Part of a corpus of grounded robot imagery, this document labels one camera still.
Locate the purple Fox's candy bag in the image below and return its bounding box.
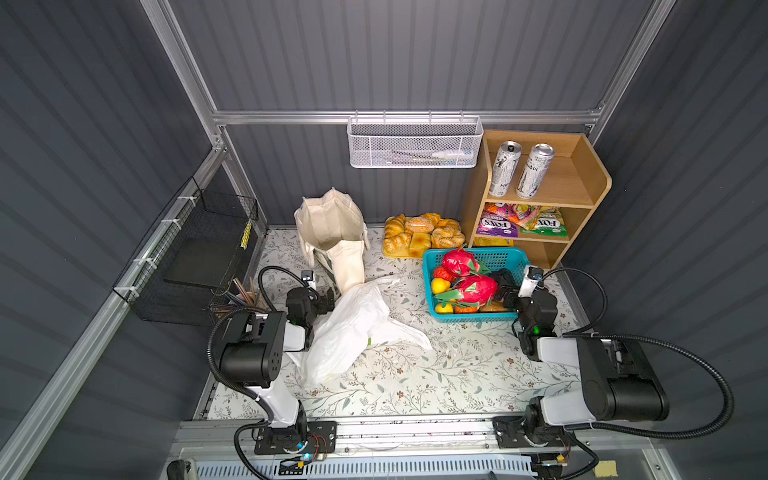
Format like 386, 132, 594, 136
476, 203, 518, 238

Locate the upper pink dragon fruit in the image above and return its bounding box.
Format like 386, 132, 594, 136
442, 248, 482, 277

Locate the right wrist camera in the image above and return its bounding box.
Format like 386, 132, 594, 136
518, 264, 544, 298

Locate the wooden shelf unit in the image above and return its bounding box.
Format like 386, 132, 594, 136
460, 130, 612, 270

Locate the cream canvas tote bag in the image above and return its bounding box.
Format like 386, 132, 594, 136
294, 188, 370, 294

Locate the white plastic grocery bag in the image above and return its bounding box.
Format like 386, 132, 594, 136
288, 276, 432, 388

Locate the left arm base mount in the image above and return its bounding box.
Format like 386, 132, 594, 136
252, 421, 338, 455

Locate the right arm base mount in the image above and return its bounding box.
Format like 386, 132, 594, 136
491, 415, 568, 449

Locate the floral table mat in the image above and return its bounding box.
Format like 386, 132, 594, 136
206, 226, 620, 420

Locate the pink dragon fruit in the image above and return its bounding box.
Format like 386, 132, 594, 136
442, 248, 482, 277
436, 275, 498, 305

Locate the white wire wall basket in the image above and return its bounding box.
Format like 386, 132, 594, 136
346, 112, 484, 169

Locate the silver drink can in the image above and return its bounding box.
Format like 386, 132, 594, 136
489, 141, 522, 197
516, 143, 555, 199

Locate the yellow lemon lower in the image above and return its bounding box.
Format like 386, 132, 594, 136
435, 303, 454, 315

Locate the pink pencil cup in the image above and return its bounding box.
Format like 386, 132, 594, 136
226, 278, 259, 307

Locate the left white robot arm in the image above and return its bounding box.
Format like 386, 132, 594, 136
206, 287, 335, 435

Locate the yellow lemon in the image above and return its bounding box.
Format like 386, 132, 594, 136
430, 277, 451, 295
435, 303, 454, 315

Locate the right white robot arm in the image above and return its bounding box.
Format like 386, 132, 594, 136
502, 289, 735, 445

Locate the black wire wall basket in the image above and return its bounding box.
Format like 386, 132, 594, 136
113, 182, 260, 327

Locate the lower pink dragon fruit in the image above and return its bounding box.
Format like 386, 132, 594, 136
436, 275, 498, 305

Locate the green Fox's candy bag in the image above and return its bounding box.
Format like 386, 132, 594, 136
521, 207, 568, 238

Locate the yellow lemon upper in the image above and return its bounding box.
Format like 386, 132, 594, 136
430, 277, 451, 295

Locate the yellow bread tray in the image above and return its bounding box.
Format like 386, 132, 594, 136
382, 212, 466, 258

